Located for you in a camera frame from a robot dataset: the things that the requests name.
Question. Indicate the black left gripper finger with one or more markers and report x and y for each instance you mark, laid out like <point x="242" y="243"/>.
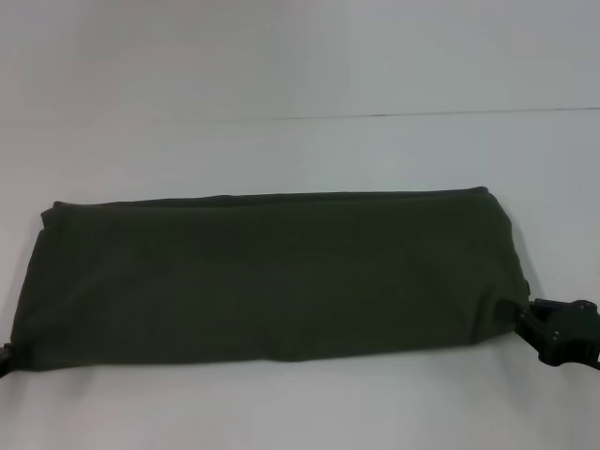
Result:
<point x="4" y="355"/>

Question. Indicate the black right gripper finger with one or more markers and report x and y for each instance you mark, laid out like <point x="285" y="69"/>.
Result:
<point x="562" y="333"/>

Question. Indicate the dark green FREE T-shirt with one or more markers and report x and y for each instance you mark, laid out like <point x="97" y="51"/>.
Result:
<point x="281" y="281"/>

